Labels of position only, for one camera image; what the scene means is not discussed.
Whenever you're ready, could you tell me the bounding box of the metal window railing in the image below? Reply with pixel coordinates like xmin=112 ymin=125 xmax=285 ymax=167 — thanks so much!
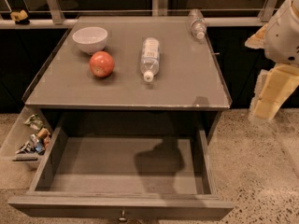
xmin=0 ymin=0 xmax=299 ymax=30

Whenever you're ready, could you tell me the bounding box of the yellow black object on ledge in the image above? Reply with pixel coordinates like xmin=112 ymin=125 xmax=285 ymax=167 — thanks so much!
xmin=10 ymin=9 xmax=30 ymax=24

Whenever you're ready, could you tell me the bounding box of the white ceramic bowl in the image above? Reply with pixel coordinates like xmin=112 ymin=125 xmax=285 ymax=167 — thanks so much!
xmin=72 ymin=27 xmax=108 ymax=55

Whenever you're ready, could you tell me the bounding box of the red apple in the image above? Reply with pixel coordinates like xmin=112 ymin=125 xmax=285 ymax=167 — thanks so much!
xmin=90 ymin=51 xmax=115 ymax=77

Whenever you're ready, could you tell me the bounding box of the clear plastic side bin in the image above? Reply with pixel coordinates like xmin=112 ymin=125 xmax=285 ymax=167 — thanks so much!
xmin=1 ymin=106 xmax=53 ymax=169

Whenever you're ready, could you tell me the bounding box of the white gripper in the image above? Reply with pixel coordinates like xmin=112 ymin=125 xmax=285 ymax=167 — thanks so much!
xmin=245 ymin=0 xmax=299 ymax=121

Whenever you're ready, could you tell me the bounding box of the grey top drawer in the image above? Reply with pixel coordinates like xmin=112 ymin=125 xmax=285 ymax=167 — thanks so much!
xmin=9 ymin=111 xmax=234 ymax=222

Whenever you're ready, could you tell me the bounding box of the clear water bottle rear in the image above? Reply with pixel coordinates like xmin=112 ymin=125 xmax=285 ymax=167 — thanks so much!
xmin=189 ymin=9 xmax=206 ymax=40

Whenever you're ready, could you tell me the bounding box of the clear water bottle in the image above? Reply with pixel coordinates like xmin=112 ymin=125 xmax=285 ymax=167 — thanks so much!
xmin=140 ymin=37 xmax=160 ymax=83
xmin=189 ymin=9 xmax=206 ymax=40

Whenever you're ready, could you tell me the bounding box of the grey drawer cabinet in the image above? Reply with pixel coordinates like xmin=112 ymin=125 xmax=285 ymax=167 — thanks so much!
xmin=21 ymin=15 xmax=234 ymax=145

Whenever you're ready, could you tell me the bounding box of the blue foil snack packet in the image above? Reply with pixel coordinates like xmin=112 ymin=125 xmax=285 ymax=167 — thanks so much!
xmin=30 ymin=134 xmax=45 ymax=155

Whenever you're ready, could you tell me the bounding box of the green snack packet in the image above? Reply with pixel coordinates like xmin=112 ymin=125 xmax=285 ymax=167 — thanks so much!
xmin=23 ymin=114 xmax=44 ymax=131

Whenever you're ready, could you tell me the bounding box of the brown snack packet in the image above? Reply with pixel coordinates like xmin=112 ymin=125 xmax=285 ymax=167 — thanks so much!
xmin=37 ymin=128 xmax=50 ymax=139

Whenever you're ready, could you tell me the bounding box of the clear water bottle centre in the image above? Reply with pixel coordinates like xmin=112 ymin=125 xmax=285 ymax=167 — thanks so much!
xmin=140 ymin=37 xmax=160 ymax=83

